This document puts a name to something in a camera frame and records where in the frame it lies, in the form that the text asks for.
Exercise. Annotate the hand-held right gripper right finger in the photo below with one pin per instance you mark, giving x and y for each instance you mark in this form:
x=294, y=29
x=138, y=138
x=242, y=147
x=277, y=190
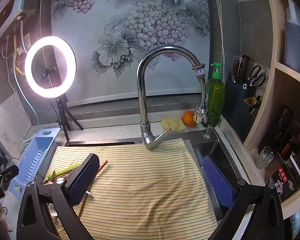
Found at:
x=217, y=180

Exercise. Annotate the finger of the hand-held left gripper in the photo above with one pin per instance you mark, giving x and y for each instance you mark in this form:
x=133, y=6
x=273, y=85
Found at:
x=8, y=172

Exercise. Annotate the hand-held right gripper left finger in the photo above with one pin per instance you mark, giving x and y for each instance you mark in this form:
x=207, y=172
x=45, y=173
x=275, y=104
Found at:
x=83, y=180

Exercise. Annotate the white plastic stick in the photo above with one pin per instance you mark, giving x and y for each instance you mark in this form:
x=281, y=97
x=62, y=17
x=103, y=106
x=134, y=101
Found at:
x=89, y=193

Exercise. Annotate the green plastic spoon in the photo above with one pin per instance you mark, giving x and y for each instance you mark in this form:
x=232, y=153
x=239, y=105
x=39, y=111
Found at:
x=65, y=171

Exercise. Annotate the brown wooden chopstick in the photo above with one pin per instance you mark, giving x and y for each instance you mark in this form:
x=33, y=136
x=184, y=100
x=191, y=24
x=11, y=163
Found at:
x=83, y=205

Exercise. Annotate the blue plastic drain basket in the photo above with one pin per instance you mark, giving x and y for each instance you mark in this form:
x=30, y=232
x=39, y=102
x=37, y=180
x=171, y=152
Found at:
x=32, y=152

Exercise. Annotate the stainless steel sink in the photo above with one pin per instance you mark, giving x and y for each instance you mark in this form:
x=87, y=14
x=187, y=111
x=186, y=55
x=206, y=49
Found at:
x=205, y=150

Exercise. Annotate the metal sink knob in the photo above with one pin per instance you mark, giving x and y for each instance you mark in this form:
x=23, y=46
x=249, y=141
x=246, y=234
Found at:
x=209, y=131

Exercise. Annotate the clear drinking glass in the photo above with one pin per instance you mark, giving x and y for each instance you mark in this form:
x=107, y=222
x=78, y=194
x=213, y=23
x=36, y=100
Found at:
x=263, y=158

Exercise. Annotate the striped yellow cloth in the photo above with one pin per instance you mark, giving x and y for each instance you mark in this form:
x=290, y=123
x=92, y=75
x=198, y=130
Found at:
x=140, y=180

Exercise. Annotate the flexible faucet sprayer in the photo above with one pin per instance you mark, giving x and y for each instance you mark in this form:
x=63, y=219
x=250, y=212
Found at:
x=200, y=115

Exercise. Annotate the black box with red label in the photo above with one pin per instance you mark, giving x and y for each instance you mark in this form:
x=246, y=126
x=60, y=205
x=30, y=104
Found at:
x=285, y=177

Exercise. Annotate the orange fruit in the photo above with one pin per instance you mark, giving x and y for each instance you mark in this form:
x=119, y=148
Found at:
x=188, y=118

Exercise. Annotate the yellow sponge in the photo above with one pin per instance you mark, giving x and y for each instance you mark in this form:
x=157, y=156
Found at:
x=173, y=124

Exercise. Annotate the dark blue knife block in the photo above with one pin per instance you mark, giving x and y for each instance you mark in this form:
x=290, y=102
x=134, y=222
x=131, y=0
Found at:
x=236, y=105

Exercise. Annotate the green dish soap bottle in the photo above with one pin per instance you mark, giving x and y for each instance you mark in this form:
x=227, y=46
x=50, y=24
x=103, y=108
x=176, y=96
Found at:
x=216, y=97

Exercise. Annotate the dark bottle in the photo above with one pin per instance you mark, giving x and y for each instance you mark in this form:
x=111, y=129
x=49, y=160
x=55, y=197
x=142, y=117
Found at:
x=282, y=127

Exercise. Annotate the chrome faucet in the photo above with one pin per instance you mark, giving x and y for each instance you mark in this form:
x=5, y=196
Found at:
x=142, y=100

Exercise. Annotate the black kitchen scissors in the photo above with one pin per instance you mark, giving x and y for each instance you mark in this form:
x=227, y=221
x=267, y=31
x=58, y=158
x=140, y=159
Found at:
x=252, y=81

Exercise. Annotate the grape print window blind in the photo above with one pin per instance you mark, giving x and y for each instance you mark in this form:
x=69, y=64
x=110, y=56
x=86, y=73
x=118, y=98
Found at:
x=90, y=30

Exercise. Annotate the white water heater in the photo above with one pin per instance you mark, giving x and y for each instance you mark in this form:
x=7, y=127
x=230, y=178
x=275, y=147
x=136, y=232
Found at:
x=5, y=17

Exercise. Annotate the translucent plastic jug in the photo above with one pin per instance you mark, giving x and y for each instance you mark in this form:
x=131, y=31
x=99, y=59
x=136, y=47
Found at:
x=295, y=45

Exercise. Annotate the wooden shelf unit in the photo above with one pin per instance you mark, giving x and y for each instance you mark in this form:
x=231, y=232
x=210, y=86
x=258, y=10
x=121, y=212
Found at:
x=272, y=30

